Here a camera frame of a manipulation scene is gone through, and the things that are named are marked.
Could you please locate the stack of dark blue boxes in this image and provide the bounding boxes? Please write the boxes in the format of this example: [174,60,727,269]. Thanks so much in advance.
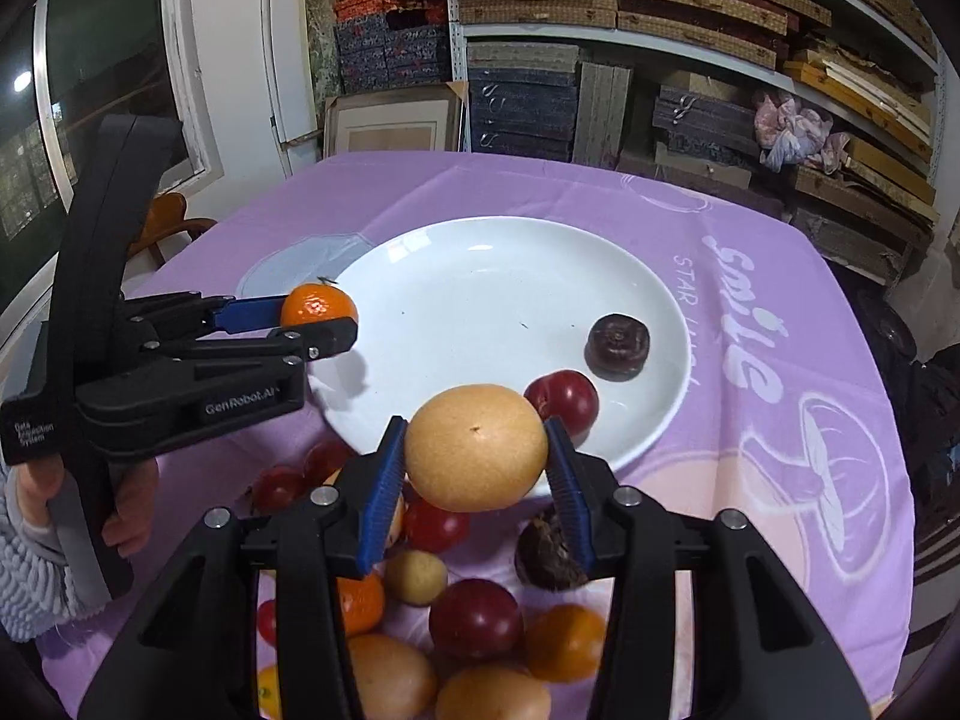
[466,66,580,163]

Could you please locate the green marbled board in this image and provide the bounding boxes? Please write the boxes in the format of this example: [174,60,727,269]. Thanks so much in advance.
[302,0,342,102]

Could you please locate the small yellow orange fruit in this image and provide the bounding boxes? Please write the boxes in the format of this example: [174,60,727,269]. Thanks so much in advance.
[257,664,283,719]

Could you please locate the framed picture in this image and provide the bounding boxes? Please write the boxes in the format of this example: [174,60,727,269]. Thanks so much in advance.
[322,81,470,160]

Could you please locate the dark brown water chestnut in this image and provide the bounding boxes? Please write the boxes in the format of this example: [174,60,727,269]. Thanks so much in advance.
[514,510,593,592]

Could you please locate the upright grey woven boxes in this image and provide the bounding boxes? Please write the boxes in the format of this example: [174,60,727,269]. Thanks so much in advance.
[573,62,635,170]

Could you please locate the window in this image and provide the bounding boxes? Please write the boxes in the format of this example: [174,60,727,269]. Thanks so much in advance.
[0,0,224,316]

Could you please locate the stack of blue floral boxes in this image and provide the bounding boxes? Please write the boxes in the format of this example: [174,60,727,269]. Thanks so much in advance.
[334,0,455,96]

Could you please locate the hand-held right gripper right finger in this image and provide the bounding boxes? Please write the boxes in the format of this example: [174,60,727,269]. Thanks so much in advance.
[544,416,871,720]

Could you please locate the small red plum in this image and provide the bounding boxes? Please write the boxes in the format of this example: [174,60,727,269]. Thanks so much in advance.
[523,370,600,440]

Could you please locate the large tan pear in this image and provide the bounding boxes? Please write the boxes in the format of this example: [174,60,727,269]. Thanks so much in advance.
[403,384,550,512]

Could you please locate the stack of dark patterned boxes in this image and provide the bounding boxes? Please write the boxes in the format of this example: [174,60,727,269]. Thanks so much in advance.
[616,71,797,200]

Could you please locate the stack of brown flat boxes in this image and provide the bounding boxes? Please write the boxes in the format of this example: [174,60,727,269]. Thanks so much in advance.
[619,0,835,70]

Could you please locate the white metal shelf rack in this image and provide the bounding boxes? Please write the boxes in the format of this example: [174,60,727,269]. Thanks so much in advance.
[446,0,947,188]

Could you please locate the tangerine with green stem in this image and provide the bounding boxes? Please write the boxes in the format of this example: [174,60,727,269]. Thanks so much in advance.
[280,281,359,338]

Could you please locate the stack of yellow wooden boxes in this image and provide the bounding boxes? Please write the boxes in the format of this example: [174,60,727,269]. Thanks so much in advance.
[784,45,942,230]

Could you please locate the white plate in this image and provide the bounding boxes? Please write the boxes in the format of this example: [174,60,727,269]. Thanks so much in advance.
[307,216,692,475]

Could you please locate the white board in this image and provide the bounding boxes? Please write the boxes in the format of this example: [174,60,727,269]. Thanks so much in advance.
[260,0,320,178]

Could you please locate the dark purple mangosteen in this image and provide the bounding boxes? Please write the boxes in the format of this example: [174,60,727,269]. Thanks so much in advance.
[585,313,650,382]

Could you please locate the pink plastic bag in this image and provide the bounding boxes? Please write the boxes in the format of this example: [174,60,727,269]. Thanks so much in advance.
[752,88,852,173]

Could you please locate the purple printed tablecloth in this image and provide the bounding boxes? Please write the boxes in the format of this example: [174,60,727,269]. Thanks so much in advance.
[34,151,917,720]

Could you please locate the person's left hand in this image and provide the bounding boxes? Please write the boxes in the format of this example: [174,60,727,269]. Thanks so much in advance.
[15,457,160,560]

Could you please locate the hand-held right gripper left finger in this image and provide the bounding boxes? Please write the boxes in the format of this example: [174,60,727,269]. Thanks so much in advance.
[79,414,410,720]

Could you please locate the smooth orange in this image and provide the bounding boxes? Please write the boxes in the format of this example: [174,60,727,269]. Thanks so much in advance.
[524,604,607,683]

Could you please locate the small pale yellow fruit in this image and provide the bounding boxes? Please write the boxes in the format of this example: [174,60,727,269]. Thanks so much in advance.
[384,549,449,607]

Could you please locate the wooden chair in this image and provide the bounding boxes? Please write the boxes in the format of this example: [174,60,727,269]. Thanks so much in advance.
[124,192,218,267]

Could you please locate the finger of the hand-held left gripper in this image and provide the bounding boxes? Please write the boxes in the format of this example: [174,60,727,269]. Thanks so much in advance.
[120,291,293,347]
[146,317,359,374]

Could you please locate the large dark red plum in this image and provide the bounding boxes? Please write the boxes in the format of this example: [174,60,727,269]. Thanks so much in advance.
[428,579,524,662]

